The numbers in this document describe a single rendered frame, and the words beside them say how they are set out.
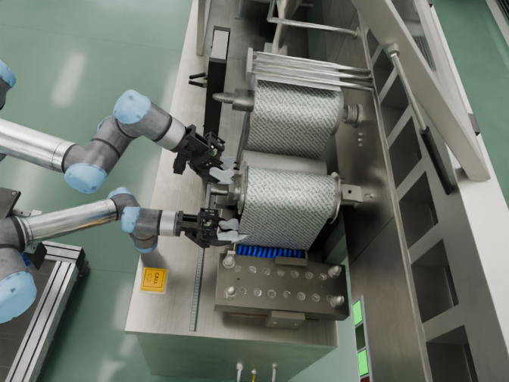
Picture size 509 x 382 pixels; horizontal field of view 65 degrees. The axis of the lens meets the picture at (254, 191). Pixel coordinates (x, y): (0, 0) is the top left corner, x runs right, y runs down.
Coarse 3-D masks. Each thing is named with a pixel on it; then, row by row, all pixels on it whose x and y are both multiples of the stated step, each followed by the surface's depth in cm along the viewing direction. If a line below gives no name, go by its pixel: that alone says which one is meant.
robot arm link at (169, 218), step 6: (168, 210) 118; (162, 216) 113; (168, 216) 114; (174, 216) 114; (162, 222) 113; (168, 222) 113; (174, 222) 113; (162, 228) 113; (168, 228) 113; (174, 228) 114; (162, 234) 114; (168, 234) 114; (174, 234) 115
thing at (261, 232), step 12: (240, 228) 117; (252, 228) 117; (264, 228) 117; (276, 228) 116; (288, 228) 116; (300, 228) 116; (312, 228) 116; (252, 240) 123; (264, 240) 123; (276, 240) 123; (288, 240) 123; (300, 240) 122; (312, 240) 122
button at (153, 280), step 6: (144, 270) 127; (150, 270) 127; (156, 270) 128; (162, 270) 128; (144, 276) 126; (150, 276) 126; (156, 276) 127; (162, 276) 127; (144, 282) 125; (150, 282) 125; (156, 282) 126; (162, 282) 126; (144, 288) 124; (150, 288) 124; (156, 288) 125; (162, 288) 125
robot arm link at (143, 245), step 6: (132, 234) 119; (138, 240) 119; (144, 240) 118; (150, 240) 120; (156, 240) 124; (138, 246) 123; (144, 246) 122; (150, 246) 123; (156, 246) 127; (144, 252) 126
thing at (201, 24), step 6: (198, 0) 167; (204, 0) 167; (198, 6) 169; (204, 6) 169; (198, 12) 172; (204, 12) 172; (198, 18) 174; (204, 18) 174; (198, 24) 177; (204, 24) 177; (198, 30) 179; (204, 30) 196; (198, 36) 182; (204, 36) 193; (198, 42) 184; (204, 42) 194; (198, 48) 187; (198, 54) 190
